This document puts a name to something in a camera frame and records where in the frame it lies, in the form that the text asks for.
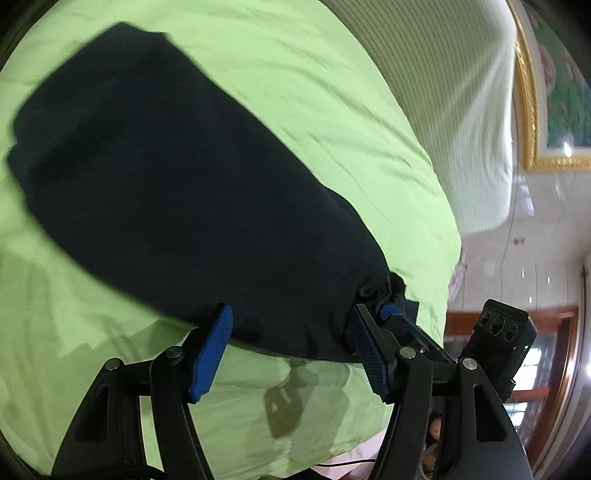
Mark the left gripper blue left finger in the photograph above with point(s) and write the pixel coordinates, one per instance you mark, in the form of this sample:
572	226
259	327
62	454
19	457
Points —
175	379

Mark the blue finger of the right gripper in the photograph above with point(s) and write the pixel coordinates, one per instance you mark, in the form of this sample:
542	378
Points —
390	310

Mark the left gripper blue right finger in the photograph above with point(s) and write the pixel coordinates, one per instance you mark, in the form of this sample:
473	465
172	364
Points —
404	377

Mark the black pants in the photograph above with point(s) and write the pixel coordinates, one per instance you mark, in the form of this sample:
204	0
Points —
161	185

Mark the right hand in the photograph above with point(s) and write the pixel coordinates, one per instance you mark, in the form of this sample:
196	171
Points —
429	457

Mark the wooden framed glass door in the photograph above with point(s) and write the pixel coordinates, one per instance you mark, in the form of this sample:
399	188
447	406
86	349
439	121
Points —
545	382

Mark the plaid cloth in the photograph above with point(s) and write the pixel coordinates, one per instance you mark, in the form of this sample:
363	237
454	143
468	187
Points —
457	278

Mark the green bed sheet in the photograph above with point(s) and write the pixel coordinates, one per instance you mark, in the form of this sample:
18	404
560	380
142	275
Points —
298	69

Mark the striped white headboard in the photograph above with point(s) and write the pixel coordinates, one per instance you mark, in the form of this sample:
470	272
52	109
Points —
450	66

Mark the gold framed floral painting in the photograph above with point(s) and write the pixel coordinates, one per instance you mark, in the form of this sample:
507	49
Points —
552	93

